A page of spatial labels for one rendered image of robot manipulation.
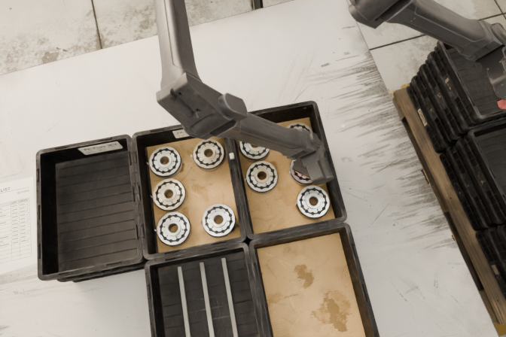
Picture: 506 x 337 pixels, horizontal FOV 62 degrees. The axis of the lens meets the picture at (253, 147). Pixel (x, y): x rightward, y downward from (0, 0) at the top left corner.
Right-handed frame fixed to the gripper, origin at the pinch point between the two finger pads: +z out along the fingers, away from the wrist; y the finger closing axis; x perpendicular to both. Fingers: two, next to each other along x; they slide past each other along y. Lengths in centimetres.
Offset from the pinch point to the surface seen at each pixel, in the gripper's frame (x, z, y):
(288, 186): 2.4, 4.1, -7.2
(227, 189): 19.4, 4.0, -17.3
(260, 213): 6.6, 4.0, -19.3
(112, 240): 44, 4, -48
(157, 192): 38.3, 1.1, -28.7
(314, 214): -8.7, 1.2, -12.2
